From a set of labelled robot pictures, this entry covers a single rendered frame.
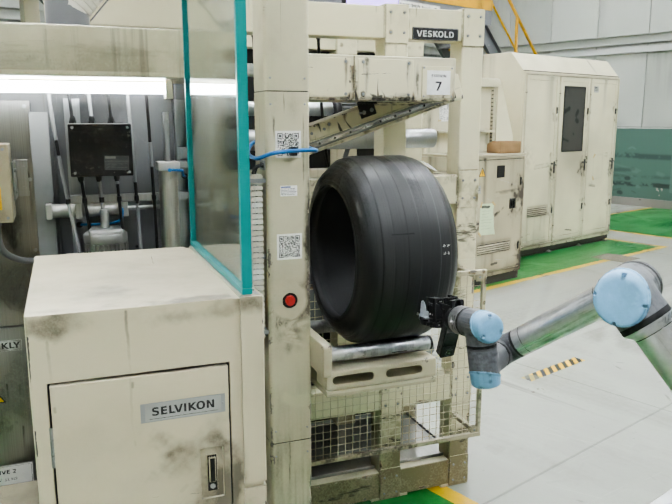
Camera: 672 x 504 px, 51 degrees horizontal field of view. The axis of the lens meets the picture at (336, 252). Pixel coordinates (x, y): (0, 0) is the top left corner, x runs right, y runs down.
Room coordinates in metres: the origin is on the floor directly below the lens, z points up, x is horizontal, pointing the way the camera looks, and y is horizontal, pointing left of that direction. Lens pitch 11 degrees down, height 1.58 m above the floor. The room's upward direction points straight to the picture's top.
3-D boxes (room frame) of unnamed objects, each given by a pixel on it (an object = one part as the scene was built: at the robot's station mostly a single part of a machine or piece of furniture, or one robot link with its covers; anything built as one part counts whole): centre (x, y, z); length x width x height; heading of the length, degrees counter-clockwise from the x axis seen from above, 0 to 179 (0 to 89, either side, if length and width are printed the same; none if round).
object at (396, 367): (2.03, -0.12, 0.84); 0.36 x 0.09 x 0.06; 111
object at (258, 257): (1.99, 0.23, 1.19); 0.05 x 0.04 x 0.48; 21
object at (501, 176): (6.88, -1.35, 0.62); 0.91 x 0.58 x 1.25; 130
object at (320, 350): (2.10, 0.09, 0.90); 0.40 x 0.03 x 0.10; 21
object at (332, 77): (2.49, -0.09, 1.71); 0.61 x 0.25 x 0.15; 111
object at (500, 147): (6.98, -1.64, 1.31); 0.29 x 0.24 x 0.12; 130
